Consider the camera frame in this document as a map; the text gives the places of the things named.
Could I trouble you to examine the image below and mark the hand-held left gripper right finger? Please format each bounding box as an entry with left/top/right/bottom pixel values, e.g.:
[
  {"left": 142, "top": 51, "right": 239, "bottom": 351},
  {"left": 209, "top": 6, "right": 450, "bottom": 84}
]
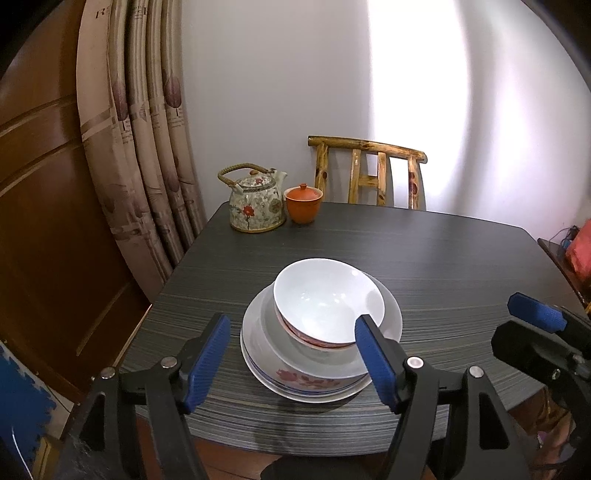
[{"left": 354, "top": 315, "right": 522, "bottom": 480}]

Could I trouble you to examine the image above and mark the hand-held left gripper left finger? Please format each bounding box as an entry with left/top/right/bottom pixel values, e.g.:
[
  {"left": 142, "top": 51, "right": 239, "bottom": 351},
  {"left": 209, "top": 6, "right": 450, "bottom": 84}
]
[{"left": 65, "top": 313, "right": 232, "bottom": 480}]

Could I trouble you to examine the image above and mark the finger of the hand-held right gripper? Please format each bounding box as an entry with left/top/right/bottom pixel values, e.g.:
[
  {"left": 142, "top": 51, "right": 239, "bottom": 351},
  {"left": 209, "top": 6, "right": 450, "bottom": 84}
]
[
  {"left": 507, "top": 292, "right": 591, "bottom": 340},
  {"left": 491, "top": 320, "right": 591, "bottom": 393}
]

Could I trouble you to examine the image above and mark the medium white floral bowl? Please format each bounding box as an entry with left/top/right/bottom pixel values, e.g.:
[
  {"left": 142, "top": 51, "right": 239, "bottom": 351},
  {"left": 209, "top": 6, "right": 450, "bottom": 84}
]
[{"left": 279, "top": 318, "right": 358, "bottom": 352}]

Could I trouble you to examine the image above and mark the large pale blue bowl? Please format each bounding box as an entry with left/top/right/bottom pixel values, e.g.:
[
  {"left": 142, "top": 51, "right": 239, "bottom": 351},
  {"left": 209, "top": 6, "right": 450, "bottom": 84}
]
[{"left": 241, "top": 272, "right": 403, "bottom": 391}]

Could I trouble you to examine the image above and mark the large white floral plate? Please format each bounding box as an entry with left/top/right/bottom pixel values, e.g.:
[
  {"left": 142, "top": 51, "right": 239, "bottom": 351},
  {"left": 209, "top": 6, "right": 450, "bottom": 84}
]
[{"left": 240, "top": 342, "right": 372, "bottom": 402}]

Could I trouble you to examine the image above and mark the blue-rimmed floral plate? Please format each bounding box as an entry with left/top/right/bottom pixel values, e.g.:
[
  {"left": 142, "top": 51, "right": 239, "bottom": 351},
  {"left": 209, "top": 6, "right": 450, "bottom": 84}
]
[{"left": 245, "top": 351, "right": 371, "bottom": 397}]

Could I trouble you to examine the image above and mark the small pink patterned bowl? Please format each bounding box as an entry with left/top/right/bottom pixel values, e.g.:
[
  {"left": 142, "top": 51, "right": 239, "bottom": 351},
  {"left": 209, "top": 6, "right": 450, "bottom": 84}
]
[{"left": 273, "top": 258, "right": 386, "bottom": 349}]

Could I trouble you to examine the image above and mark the dark side table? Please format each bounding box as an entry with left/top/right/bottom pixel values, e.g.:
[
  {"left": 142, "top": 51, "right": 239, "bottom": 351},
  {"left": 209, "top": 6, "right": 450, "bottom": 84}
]
[{"left": 538, "top": 237, "right": 591, "bottom": 315}]

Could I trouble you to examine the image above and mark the red plastic bag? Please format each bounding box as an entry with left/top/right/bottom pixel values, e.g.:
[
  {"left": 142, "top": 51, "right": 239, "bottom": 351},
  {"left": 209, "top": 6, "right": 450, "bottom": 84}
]
[{"left": 566, "top": 219, "right": 591, "bottom": 273}]

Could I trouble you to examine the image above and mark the floral ceramic teapot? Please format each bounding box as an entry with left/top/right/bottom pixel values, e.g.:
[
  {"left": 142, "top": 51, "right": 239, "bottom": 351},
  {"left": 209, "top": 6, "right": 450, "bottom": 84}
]
[{"left": 218, "top": 162, "right": 288, "bottom": 233}]

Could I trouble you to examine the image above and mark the orange lidded cup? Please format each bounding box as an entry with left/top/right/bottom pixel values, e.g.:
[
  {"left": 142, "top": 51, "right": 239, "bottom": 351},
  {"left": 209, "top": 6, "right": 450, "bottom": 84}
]
[{"left": 284, "top": 184, "right": 323, "bottom": 225}]

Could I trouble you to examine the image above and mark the blue foam mat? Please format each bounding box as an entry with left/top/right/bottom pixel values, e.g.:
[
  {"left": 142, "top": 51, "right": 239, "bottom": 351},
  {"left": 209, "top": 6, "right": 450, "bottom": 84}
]
[{"left": 0, "top": 342, "right": 57, "bottom": 462}]

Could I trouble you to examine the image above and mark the wooden chair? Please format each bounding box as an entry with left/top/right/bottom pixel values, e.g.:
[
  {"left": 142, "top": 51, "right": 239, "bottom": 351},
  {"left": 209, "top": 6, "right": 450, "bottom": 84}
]
[{"left": 308, "top": 135, "right": 428, "bottom": 210}]

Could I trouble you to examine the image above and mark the brown wooden door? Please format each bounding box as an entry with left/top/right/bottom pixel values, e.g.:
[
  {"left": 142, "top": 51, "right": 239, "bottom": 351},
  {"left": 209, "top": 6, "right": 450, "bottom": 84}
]
[{"left": 0, "top": 0, "right": 155, "bottom": 402}]

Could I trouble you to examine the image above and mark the beige patterned curtain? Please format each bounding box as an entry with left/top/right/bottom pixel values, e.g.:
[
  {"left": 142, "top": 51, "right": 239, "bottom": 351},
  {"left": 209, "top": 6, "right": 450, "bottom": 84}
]
[{"left": 76, "top": 0, "right": 206, "bottom": 282}]

